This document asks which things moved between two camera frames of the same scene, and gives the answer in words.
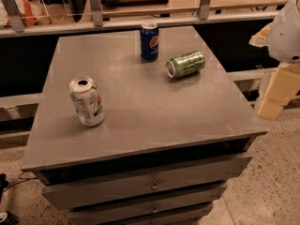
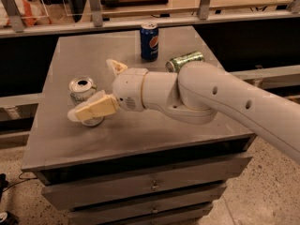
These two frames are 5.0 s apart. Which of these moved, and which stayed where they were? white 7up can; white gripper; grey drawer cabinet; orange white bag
Moved: white gripper
Stayed: white 7up can; orange white bag; grey drawer cabinet
